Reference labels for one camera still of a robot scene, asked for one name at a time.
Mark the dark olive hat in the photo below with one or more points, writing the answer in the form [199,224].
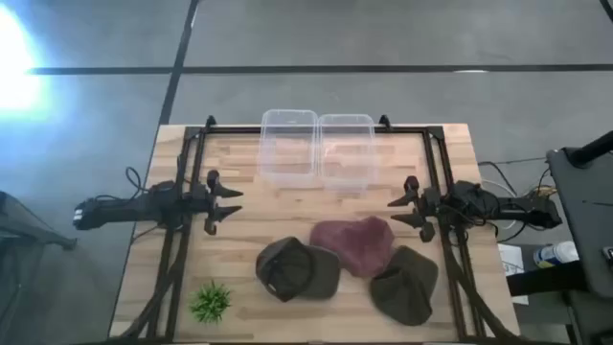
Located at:
[404,287]

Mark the black aluminium table frame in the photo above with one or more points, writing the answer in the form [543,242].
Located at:
[230,130]

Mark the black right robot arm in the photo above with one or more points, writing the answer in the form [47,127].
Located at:
[507,208]

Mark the clear plastic storage bin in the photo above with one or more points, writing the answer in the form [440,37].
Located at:
[288,148]
[347,153]

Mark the white paper sheet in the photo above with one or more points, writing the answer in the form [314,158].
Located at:
[511,261]

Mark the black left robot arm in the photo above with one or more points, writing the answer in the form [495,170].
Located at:
[124,211]

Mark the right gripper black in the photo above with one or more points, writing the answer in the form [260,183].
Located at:
[428,199]

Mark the white and blue can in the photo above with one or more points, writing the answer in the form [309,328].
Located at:
[555,254]

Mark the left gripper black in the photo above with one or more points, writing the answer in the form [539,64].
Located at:
[201,201]

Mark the maroon fuzzy hat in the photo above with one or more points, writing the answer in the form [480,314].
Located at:
[356,242]

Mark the small green artificial plant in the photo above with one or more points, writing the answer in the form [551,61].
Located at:
[210,303]

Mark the grey side table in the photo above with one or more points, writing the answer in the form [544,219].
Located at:
[24,239]

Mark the dark cap with white label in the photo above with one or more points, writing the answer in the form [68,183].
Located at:
[292,268]

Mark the black pole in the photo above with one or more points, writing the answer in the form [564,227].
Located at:
[591,151]

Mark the dark grey equipment case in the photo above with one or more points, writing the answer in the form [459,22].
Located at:
[586,215]

